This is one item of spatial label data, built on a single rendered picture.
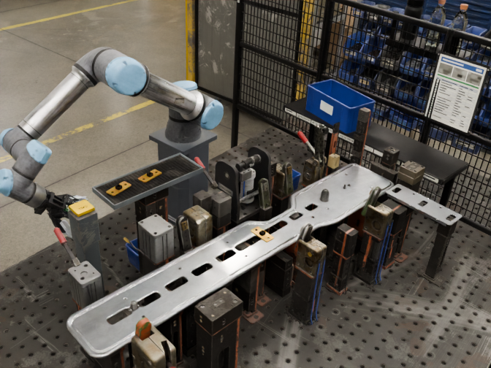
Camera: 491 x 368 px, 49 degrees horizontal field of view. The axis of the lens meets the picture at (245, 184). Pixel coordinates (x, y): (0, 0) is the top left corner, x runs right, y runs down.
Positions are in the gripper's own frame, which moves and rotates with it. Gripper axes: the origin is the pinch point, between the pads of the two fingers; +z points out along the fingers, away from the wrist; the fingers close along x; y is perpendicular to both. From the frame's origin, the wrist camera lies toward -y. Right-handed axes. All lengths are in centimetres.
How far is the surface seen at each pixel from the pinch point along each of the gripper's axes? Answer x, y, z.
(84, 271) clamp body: -23.3, 23.7, -12.6
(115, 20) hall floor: 400, -345, 241
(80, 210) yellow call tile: -4.3, 18.4, -15.4
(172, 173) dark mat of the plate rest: 18.2, 30.3, 9.0
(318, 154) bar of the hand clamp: 44, 63, 56
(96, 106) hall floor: 185, -216, 153
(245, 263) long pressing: -11, 56, 24
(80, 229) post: -9.3, 16.8, -12.3
